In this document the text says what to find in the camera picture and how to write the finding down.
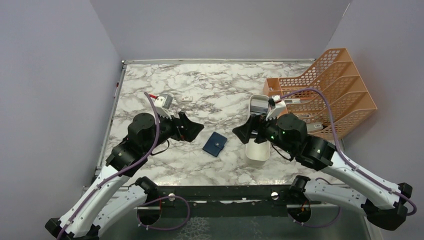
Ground small white red card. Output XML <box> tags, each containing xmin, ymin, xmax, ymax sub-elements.
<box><xmin>181</xmin><ymin>96</ymin><xmax>193</xmax><ymax>102</ymax></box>

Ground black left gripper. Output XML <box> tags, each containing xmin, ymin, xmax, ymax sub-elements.
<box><xmin>143</xmin><ymin>108</ymin><xmax>205</xmax><ymax>154</ymax></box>

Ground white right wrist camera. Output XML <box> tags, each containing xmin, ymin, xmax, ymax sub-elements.
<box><xmin>265</xmin><ymin>95</ymin><xmax>287</xmax><ymax>121</ymax></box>

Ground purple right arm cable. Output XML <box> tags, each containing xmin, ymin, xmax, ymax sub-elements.
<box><xmin>279</xmin><ymin>88</ymin><xmax>418</xmax><ymax>217</ymax></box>

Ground grey red box in organizer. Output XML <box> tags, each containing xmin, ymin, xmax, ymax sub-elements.
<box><xmin>306</xmin><ymin>122</ymin><xmax>324</xmax><ymax>133</ymax></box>

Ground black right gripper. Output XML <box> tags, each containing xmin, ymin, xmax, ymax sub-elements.
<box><xmin>233</xmin><ymin>109</ymin><xmax>296</xmax><ymax>155</ymax></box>

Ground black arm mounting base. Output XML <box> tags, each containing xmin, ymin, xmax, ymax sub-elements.
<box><xmin>132</xmin><ymin>176</ymin><xmax>313</xmax><ymax>231</ymax></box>

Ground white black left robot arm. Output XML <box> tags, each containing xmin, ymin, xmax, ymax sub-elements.
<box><xmin>45</xmin><ymin>111</ymin><xmax>204</xmax><ymax>240</ymax></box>

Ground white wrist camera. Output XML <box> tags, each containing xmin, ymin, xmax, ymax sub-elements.
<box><xmin>265</xmin><ymin>95</ymin><xmax>287</xmax><ymax>121</ymax></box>
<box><xmin>154</xmin><ymin>93</ymin><xmax>174</xmax><ymax>119</ymax></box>

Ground orange mesh file organizer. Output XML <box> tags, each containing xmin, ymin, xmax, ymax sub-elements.
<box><xmin>262</xmin><ymin>48</ymin><xmax>377</xmax><ymax>140</ymax></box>

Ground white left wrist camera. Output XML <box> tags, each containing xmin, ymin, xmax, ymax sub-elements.
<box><xmin>154</xmin><ymin>93</ymin><xmax>174</xmax><ymax>119</ymax></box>

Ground white oblong plastic tray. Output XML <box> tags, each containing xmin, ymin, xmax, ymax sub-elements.
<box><xmin>244</xmin><ymin>94</ymin><xmax>274</xmax><ymax>167</ymax></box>

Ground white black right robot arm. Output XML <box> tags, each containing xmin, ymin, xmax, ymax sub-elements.
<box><xmin>232</xmin><ymin>113</ymin><xmax>413</xmax><ymax>231</ymax></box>

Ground stack of cards in tray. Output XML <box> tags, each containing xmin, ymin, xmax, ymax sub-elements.
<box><xmin>249</xmin><ymin>98</ymin><xmax>269</xmax><ymax>115</ymax></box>

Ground blue leather card holder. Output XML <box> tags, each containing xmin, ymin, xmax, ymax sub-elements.
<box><xmin>202</xmin><ymin>132</ymin><xmax>228</xmax><ymax>157</ymax></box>

